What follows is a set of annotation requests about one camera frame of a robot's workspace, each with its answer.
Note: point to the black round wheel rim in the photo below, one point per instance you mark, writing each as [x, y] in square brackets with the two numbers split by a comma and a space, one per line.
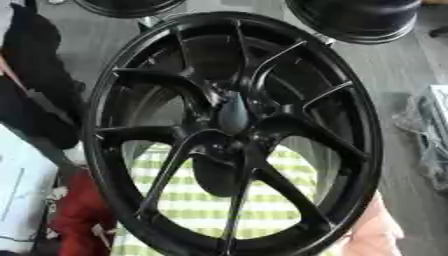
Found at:
[356, 20]
[125, 8]

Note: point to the person's hand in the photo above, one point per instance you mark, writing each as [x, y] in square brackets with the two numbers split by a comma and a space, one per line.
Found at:
[376, 230]

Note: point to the red bag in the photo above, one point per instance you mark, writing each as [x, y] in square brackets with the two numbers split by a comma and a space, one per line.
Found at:
[81, 213]

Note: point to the white box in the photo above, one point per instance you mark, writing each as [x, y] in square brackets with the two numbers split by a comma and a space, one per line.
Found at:
[23, 186]

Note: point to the grey plastic-wrapped box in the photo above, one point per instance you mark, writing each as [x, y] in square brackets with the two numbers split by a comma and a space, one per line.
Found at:
[431, 133]

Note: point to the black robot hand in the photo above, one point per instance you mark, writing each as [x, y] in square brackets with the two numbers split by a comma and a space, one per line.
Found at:
[233, 115]

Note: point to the black spoked wheel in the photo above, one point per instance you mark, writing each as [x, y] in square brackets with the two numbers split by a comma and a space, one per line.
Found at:
[146, 80]

